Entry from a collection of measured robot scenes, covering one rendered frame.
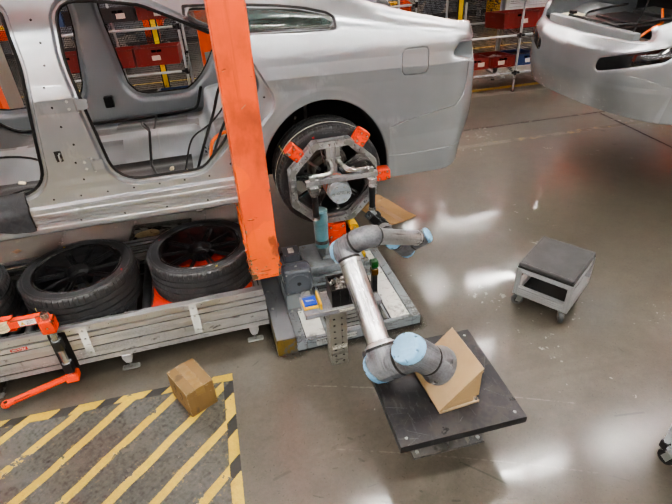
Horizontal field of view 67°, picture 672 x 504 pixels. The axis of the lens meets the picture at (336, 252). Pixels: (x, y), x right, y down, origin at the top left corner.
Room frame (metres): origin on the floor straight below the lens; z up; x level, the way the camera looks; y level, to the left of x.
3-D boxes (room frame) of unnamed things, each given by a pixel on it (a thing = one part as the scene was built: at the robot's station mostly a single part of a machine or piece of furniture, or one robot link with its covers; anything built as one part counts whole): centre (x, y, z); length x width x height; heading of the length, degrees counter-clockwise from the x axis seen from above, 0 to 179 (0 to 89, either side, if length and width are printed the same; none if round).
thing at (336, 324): (2.18, 0.02, 0.21); 0.10 x 0.10 x 0.42; 14
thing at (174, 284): (2.73, 0.86, 0.39); 0.66 x 0.66 x 0.24
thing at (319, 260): (2.99, 0.04, 0.32); 0.40 x 0.30 x 0.28; 104
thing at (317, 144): (2.82, -0.01, 0.85); 0.54 x 0.07 x 0.54; 104
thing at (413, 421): (1.69, -0.46, 0.15); 0.60 x 0.60 x 0.30; 12
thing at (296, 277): (2.71, 0.29, 0.26); 0.42 x 0.18 x 0.35; 14
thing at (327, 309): (2.19, -0.01, 0.44); 0.43 x 0.17 x 0.03; 104
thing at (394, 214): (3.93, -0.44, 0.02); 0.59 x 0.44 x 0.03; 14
